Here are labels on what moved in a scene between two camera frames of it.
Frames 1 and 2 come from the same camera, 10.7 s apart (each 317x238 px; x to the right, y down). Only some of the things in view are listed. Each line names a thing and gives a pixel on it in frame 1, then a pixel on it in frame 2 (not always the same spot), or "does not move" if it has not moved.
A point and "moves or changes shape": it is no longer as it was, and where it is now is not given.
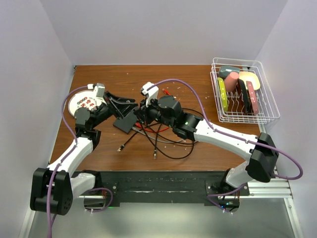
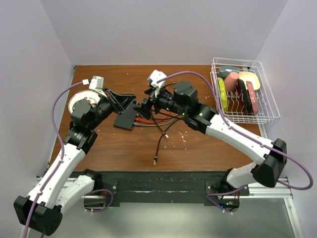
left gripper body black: [105, 112] does not move
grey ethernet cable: [134, 128] moves or changes shape
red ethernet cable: [139, 124] moves or changes shape
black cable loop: [146, 127] to [156, 158]
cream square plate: [249, 76] does not move
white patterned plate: [84, 98] does not move
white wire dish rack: [241, 91] does not move
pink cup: [231, 82] does not move
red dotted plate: [253, 97] does not move
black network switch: [126, 124] does not move
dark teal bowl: [225, 71] does not move
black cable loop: [161, 151] moves or changes shape
